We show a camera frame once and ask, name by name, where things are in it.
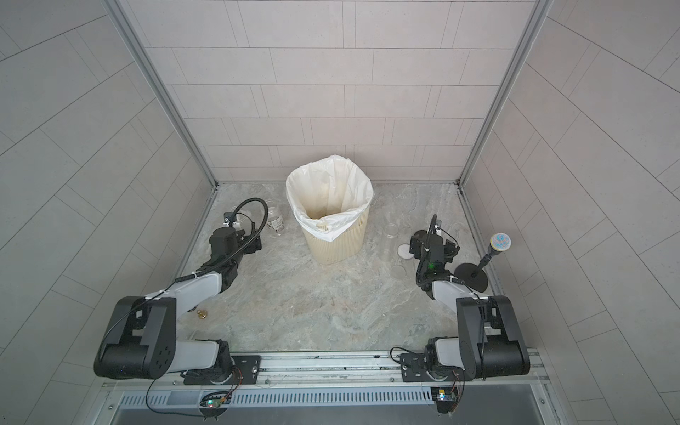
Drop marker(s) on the right circuit board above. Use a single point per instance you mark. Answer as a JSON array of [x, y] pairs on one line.
[[446, 399]]

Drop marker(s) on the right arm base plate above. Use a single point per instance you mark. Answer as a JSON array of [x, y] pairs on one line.
[[422, 368]]

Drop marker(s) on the white jar lid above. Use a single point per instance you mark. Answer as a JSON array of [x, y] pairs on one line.
[[404, 252]]

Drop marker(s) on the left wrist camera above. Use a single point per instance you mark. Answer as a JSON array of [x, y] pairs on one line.
[[230, 219]]

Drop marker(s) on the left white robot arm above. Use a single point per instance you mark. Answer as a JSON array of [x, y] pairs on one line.
[[141, 338]]

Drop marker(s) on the white trash bag liner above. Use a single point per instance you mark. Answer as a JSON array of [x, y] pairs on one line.
[[328, 196]]

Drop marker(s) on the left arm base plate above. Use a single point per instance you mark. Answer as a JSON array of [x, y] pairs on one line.
[[240, 369]]

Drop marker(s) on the aluminium mounting rail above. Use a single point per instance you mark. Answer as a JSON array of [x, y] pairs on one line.
[[280, 370]]

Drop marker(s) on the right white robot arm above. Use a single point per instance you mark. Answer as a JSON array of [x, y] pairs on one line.
[[489, 341]]

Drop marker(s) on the circuit board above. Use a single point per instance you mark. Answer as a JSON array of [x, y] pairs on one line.
[[214, 400], [446, 399]]

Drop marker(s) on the round knob on stalk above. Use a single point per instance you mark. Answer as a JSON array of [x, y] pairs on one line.
[[474, 276]]

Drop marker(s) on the beige ribbed trash bin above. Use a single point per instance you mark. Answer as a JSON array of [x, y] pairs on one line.
[[345, 246]]

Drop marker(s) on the left circuit board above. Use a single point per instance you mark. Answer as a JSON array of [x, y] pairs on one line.
[[214, 400]]

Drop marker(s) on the black lid glass jar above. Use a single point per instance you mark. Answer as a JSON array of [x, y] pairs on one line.
[[404, 202]]

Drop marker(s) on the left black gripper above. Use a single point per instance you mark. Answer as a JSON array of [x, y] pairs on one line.
[[252, 247]]

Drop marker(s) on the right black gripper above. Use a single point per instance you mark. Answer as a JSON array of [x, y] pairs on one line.
[[421, 243]]

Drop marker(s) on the white lid rose tea jar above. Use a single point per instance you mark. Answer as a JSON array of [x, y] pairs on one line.
[[275, 219]]

